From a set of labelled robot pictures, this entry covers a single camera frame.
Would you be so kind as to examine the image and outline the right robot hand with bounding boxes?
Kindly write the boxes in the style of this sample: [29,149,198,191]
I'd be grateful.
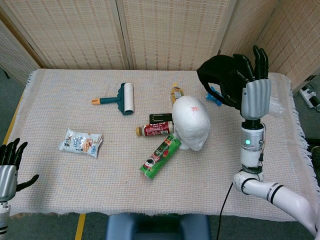
[224,45,272,120]

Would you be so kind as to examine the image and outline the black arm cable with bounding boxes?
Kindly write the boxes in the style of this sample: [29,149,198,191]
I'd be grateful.
[215,182,234,240]

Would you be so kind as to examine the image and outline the black rectangular case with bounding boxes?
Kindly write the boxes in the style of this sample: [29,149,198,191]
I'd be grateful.
[149,113,173,124]

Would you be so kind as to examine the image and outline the teal lint roller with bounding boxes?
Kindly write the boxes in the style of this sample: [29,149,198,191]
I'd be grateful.
[91,82,135,116]

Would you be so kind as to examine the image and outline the white device on floor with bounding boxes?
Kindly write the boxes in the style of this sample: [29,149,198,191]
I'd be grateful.
[299,74,320,112]

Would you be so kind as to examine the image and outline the beige folding screen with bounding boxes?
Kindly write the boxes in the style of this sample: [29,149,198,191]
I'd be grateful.
[0,0,320,93]

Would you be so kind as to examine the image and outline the white blue snack bag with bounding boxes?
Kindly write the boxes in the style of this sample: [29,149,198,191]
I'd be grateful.
[58,127,104,159]

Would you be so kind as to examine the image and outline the yellow tea bottle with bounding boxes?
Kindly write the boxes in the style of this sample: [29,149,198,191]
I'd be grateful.
[170,83,185,105]

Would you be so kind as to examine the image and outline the small blue snack packet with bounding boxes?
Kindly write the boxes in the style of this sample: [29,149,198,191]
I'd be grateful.
[205,86,223,107]

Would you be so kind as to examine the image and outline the white woven tablecloth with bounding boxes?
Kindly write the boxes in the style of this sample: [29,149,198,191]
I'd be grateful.
[8,68,314,223]

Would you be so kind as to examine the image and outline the clear plastic bag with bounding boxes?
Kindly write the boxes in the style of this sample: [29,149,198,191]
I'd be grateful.
[268,95,285,117]

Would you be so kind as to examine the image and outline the green chips can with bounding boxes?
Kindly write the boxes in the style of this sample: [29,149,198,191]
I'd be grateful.
[139,133,183,180]

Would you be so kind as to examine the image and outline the black baseball cap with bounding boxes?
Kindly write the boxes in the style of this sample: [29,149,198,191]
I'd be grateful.
[196,55,253,111]

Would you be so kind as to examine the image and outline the white foam mannequin head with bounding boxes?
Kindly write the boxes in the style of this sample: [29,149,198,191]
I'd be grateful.
[171,94,211,152]

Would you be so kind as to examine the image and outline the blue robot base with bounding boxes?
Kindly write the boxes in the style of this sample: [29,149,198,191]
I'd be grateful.
[105,213,212,240]

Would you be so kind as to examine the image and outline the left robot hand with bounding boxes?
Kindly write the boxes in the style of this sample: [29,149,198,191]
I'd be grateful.
[0,137,40,202]

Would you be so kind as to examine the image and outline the red label drink bottle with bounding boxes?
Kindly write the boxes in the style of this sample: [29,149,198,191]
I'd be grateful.
[135,121,175,137]

